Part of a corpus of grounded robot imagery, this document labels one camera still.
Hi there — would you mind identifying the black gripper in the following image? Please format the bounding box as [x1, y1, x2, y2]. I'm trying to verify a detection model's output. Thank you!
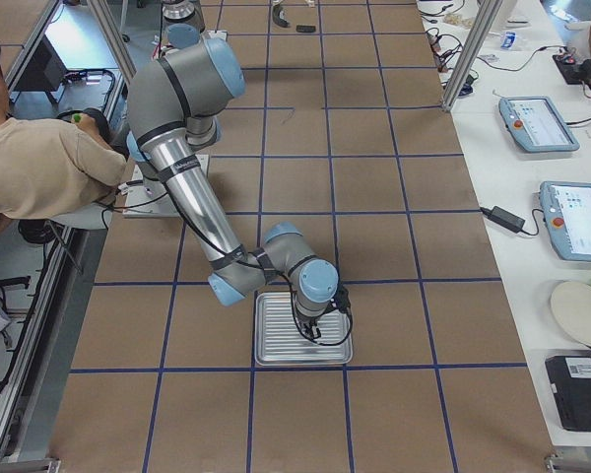
[297, 316, 321, 340]

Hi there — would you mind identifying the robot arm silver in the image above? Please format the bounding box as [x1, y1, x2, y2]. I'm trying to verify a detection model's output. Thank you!
[127, 38, 351, 341]
[161, 0, 206, 53]

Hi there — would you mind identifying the ribbed metal tray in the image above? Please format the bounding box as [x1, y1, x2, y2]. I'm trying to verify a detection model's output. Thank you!
[254, 292, 353, 366]

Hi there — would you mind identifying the black power adapter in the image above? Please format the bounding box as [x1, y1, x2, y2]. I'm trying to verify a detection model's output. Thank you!
[480, 206, 525, 234]

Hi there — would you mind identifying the beige round plate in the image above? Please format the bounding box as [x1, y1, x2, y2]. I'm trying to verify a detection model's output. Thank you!
[550, 281, 591, 347]

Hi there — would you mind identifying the black box with label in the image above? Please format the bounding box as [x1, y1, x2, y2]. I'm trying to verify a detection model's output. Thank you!
[545, 356, 591, 433]

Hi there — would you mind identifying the lower teach pendant tablet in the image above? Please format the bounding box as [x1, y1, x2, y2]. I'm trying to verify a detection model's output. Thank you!
[539, 181, 591, 262]

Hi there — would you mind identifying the teach pendant tablet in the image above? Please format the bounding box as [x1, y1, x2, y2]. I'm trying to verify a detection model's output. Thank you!
[539, 181, 591, 262]
[498, 97, 580, 153]

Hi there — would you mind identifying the black brake pad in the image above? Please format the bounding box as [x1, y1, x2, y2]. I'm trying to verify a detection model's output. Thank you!
[295, 25, 316, 34]

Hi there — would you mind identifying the upper teach pendant tablet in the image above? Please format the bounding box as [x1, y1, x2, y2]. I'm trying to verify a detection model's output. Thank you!
[498, 97, 580, 153]

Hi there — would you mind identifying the green brake shoe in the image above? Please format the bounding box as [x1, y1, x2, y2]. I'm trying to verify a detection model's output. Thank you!
[272, 4, 291, 29]

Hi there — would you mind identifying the person in beige shirt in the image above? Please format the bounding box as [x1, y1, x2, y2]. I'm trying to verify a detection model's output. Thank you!
[0, 47, 126, 234]

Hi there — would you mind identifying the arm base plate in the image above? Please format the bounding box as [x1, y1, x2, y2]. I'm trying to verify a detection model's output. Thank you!
[164, 29, 229, 68]
[122, 154, 210, 222]

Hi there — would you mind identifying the aluminium frame post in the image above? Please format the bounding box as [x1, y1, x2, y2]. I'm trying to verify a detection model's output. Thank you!
[441, 0, 502, 112]

